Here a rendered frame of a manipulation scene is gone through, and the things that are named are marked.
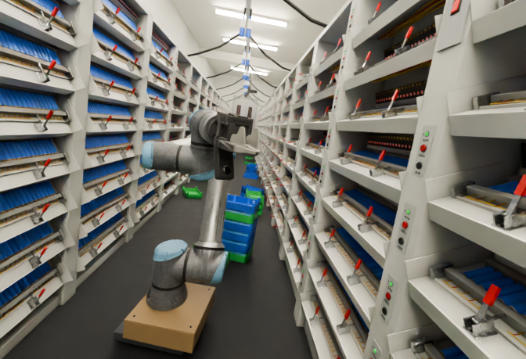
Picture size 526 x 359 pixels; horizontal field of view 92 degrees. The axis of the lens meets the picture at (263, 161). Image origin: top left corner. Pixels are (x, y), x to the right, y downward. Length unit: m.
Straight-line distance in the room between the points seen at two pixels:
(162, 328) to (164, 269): 0.23
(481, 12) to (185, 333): 1.39
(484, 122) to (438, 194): 0.18
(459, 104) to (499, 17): 0.16
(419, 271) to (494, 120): 0.37
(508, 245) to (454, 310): 0.18
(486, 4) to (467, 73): 0.14
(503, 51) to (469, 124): 0.20
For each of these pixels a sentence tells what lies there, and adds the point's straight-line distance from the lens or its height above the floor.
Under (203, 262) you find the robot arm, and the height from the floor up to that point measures 0.39.
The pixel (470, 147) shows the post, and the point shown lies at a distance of 0.73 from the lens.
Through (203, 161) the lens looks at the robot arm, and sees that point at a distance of 0.80.
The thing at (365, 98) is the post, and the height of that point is 1.25.
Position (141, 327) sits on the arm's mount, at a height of 0.13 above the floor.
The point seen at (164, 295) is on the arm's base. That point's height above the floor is 0.22.
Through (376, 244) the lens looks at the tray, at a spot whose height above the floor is 0.74.
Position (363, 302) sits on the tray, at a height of 0.55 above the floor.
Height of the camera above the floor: 1.03
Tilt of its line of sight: 7 degrees down
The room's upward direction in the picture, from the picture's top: 9 degrees clockwise
